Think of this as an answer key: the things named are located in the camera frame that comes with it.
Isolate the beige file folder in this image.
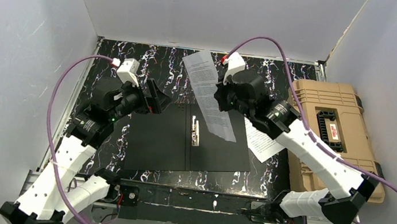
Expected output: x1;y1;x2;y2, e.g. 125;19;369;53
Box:
123;103;250;172

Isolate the printed white paper sheet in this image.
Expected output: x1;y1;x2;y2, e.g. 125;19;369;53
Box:
183;50;236;142

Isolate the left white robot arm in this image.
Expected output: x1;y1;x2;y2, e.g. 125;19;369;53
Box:
0;77;172;224

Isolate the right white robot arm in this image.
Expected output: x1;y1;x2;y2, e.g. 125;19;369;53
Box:
214;70;378;224

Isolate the tan plastic tool case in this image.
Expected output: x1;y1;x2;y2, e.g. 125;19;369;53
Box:
288;79;384;192

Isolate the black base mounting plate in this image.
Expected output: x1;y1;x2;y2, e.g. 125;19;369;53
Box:
120;179;282;224

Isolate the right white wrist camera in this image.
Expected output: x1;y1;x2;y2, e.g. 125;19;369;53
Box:
221;51;246;85

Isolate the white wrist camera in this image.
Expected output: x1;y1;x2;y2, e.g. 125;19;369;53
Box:
221;51;246;85
111;58;140;87

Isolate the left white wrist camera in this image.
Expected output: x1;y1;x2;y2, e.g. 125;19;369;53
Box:
111;58;140;87

